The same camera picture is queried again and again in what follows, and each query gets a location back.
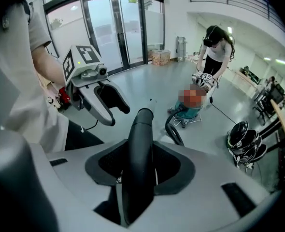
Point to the red and teal vacuum cleaner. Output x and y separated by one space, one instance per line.
188 112

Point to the wooden bench table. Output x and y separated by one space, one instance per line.
246 77

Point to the box of yellow toys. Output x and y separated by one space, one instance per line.
160 58

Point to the folded grey trolley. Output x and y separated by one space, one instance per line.
181 49

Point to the silver metal vacuum wand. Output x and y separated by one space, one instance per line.
151 104

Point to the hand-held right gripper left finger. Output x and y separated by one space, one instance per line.
72 190

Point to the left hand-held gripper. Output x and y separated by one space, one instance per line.
81 62

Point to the round wooden table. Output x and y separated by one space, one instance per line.
283 122

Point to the person's grey shirt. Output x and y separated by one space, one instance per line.
19 93

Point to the glass entrance doors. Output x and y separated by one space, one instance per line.
104 28

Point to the small black office chair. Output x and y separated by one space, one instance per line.
275 95

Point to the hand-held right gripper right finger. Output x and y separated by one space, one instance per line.
205 202

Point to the person's left forearm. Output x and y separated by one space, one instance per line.
49 66

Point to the person's black trousers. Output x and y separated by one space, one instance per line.
79 136

